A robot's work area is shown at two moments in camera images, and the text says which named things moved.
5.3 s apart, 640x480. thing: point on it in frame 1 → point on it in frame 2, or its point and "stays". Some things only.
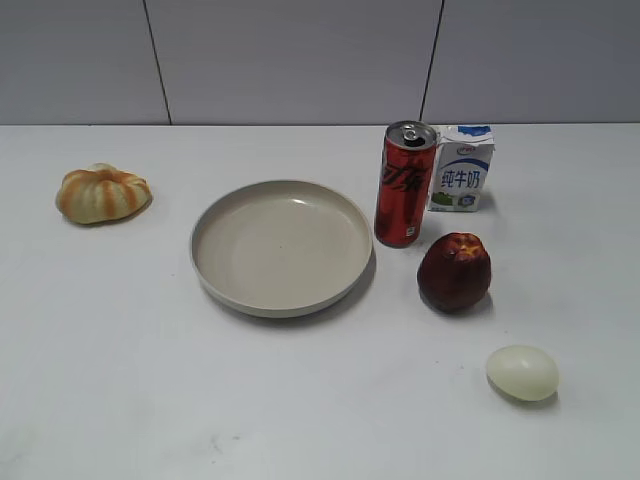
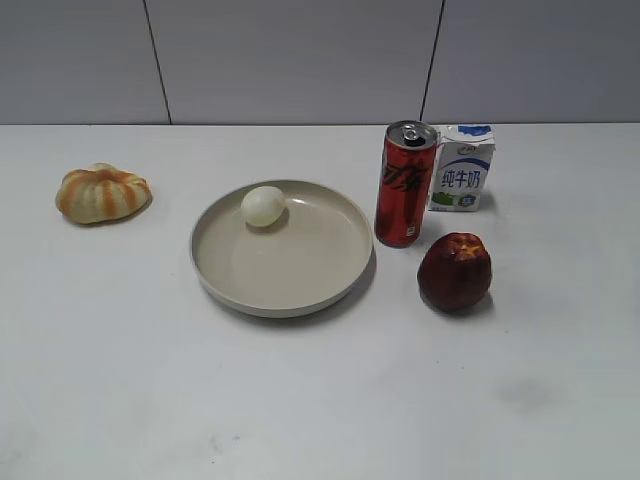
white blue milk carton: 464,158 stays
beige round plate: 281,249 stays
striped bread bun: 101,194 stays
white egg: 522,372 → 262,206
